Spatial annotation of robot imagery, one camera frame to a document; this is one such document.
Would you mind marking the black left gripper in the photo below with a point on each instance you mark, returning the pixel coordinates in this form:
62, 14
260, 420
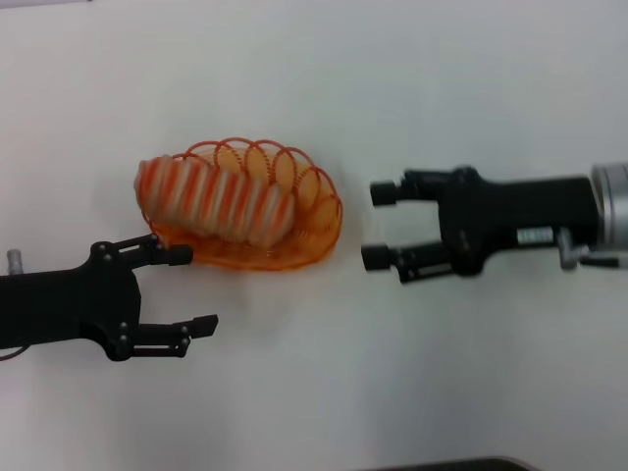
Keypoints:
73, 304

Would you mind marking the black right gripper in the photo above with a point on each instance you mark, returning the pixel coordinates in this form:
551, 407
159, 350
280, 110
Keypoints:
490, 216

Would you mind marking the orange striped bread roll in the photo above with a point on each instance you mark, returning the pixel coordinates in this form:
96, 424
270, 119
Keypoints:
216, 201

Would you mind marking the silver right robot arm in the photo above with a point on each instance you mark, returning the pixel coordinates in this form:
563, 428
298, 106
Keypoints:
613, 211

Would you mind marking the black robot torso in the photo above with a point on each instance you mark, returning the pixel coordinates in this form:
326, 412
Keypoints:
456, 465

